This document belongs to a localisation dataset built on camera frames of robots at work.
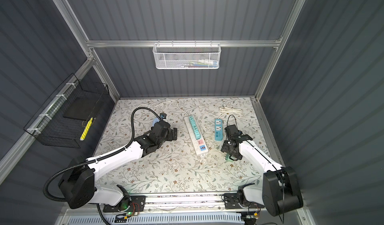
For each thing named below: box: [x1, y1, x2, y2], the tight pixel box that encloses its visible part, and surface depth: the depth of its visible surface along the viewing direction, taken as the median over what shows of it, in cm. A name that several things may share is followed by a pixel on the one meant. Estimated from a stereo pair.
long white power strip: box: [183, 115, 209, 155], surface depth 95 cm
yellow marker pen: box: [79, 117, 94, 141], surface depth 71 cm
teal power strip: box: [214, 119, 223, 141], surface depth 101 cm
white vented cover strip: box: [65, 214, 245, 225], surface depth 71 cm
